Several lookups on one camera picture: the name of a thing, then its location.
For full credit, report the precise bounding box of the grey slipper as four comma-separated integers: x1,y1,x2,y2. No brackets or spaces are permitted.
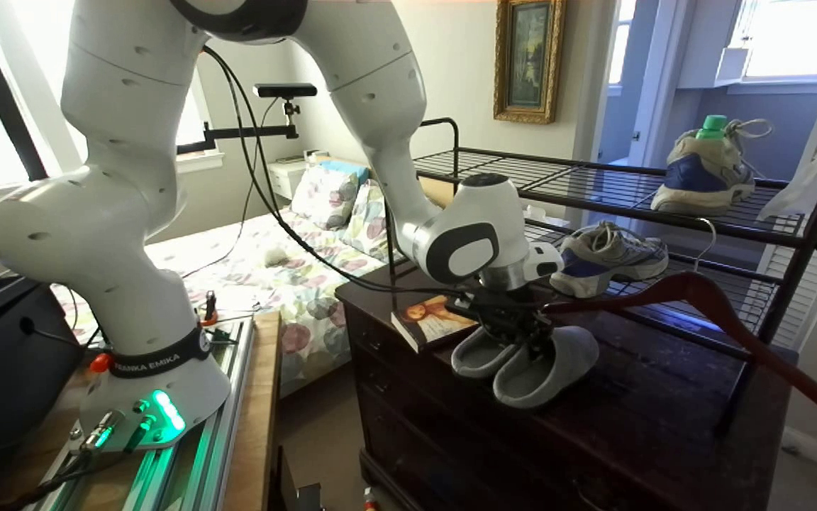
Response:
449,322,524,383
490,322,604,410

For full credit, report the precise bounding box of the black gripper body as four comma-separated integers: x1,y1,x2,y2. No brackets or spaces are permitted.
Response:
469,278,551,334

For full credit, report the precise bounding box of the paperback book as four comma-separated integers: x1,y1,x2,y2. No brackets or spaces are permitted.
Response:
389,291,480,355

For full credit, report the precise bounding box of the light wooden table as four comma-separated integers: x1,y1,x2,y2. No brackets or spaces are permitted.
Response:
0,308,283,511

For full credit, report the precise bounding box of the brown wooden clothes hanger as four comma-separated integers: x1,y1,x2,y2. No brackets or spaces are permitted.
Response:
540,270,817,442

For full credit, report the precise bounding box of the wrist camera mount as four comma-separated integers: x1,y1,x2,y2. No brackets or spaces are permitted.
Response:
520,239,567,287

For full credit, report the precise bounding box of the aluminium mounting rail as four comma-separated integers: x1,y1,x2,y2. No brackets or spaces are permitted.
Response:
48,315,262,511

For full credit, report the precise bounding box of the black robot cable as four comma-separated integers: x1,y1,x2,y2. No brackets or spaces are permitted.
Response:
199,43,455,297

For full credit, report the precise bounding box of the bed with patterned cover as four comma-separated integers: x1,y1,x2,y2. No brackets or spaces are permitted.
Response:
141,154,431,398

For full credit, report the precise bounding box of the black metal shoe rack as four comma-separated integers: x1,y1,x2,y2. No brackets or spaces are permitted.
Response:
414,112,817,437

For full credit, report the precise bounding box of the dark brown wooden cabinet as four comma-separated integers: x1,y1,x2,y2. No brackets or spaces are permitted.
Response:
336,264,799,511

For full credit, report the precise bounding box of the black camera on boom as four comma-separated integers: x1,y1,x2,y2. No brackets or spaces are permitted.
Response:
177,80,321,156

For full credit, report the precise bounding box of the gold framed picture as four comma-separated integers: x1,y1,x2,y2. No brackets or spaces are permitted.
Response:
490,0,567,128

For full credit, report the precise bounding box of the small dark bottle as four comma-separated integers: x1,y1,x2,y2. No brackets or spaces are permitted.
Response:
201,290,225,328

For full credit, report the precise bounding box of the grey sneaker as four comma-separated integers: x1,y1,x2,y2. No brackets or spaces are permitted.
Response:
547,217,675,300

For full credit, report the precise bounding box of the black case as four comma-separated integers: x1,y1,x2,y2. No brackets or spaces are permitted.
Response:
0,273,83,506

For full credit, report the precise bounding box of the patterned pillow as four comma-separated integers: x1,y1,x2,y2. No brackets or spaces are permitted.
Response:
343,179,394,260
289,156,375,233

